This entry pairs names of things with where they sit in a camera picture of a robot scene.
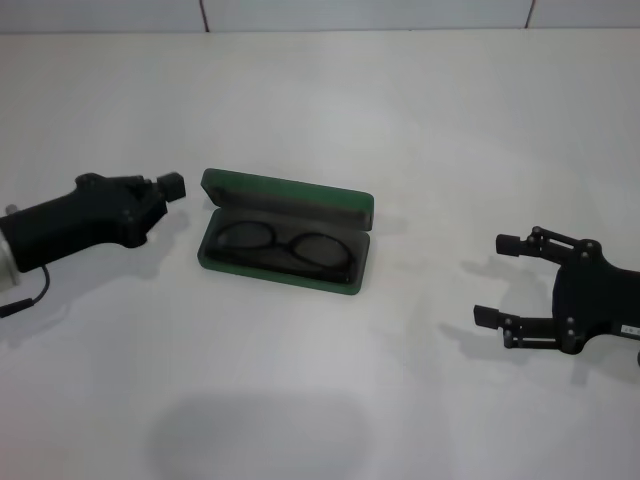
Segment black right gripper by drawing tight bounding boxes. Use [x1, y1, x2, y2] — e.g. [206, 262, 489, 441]
[472, 225, 640, 357]

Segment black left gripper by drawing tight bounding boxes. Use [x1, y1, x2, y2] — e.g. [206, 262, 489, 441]
[0, 171, 187, 274]

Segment green glasses case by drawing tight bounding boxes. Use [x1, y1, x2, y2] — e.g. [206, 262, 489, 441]
[196, 167, 375, 297]

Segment black glasses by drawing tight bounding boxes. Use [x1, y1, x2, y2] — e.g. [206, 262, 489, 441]
[208, 220, 357, 282]

